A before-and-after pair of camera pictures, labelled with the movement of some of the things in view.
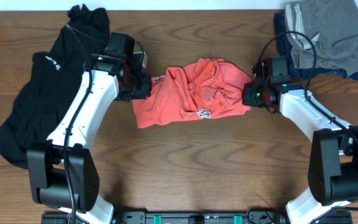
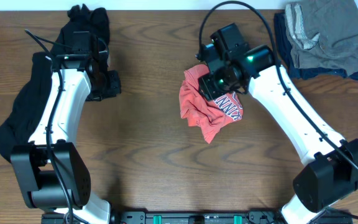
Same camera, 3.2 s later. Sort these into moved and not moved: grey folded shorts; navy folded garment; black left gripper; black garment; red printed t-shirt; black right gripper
Moved: red printed t-shirt; black right gripper; black left gripper
Not moved: black garment; grey folded shorts; navy folded garment
